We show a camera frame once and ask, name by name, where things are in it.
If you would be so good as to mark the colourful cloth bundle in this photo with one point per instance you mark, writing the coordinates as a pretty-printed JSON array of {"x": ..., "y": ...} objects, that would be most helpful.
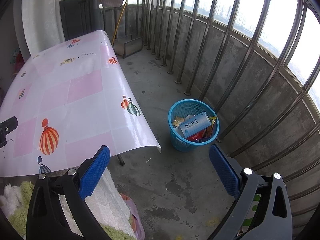
[{"x": 16, "y": 60}]

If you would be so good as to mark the metal window railing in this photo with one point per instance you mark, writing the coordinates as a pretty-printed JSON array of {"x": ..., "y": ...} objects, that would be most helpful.
[{"x": 179, "y": 81}]

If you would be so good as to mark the blue white medicine box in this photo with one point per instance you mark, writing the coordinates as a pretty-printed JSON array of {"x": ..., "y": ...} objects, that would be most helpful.
[{"x": 195, "y": 126}]

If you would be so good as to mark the white patterned curtain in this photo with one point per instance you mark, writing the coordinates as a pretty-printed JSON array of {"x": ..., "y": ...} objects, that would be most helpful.
[{"x": 42, "y": 17}]

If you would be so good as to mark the blue plastic basket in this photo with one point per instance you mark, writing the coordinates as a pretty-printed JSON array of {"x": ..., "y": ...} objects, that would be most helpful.
[{"x": 180, "y": 140}]

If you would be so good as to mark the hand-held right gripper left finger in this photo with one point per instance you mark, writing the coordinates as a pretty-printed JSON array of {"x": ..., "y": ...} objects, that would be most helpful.
[{"x": 93, "y": 172}]

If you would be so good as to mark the metal table leg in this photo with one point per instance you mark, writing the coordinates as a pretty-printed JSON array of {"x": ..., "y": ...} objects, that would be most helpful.
[{"x": 121, "y": 160}]

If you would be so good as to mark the white green printed bag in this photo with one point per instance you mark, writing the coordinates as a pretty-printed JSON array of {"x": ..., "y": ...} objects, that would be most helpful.
[{"x": 255, "y": 205}]

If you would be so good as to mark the green white fluffy garment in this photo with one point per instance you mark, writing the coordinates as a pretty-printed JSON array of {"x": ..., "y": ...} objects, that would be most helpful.
[{"x": 112, "y": 205}]

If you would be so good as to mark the dark grey door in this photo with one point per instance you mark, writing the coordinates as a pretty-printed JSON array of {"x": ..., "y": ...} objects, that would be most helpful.
[{"x": 77, "y": 15}]

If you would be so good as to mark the pink striped cloth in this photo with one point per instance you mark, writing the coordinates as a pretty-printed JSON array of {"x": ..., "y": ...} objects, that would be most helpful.
[{"x": 136, "y": 217}]

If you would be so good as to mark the yellow orange snack wrapper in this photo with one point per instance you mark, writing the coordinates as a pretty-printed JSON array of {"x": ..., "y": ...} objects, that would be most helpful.
[{"x": 212, "y": 125}]

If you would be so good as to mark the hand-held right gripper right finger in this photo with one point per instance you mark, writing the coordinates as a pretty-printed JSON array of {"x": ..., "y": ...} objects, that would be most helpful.
[{"x": 225, "y": 172}]

